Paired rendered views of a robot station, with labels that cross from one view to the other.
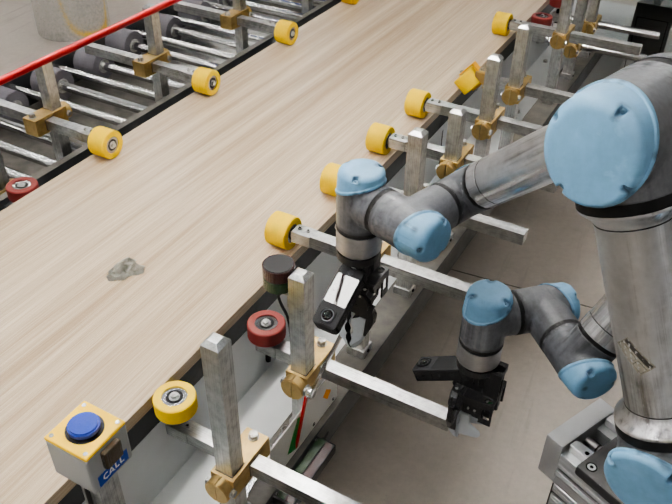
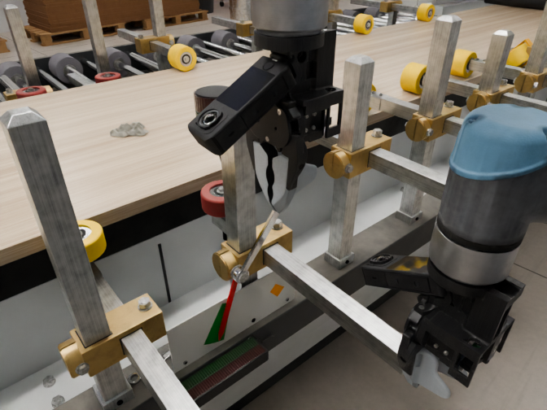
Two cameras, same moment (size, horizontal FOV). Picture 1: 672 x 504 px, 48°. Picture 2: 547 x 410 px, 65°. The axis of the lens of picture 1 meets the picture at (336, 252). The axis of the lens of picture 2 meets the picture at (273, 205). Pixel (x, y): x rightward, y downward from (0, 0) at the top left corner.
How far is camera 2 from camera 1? 0.89 m
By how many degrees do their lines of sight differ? 18
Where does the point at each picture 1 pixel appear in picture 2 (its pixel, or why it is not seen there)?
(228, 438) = (66, 288)
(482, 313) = (489, 150)
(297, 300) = not seen: hidden behind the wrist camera
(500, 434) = (490, 398)
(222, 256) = not seen: hidden behind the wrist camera
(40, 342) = (12, 166)
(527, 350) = (532, 326)
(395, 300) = (395, 224)
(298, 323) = (229, 176)
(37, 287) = (53, 130)
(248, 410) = (212, 293)
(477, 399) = (453, 333)
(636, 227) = not seen: outside the picture
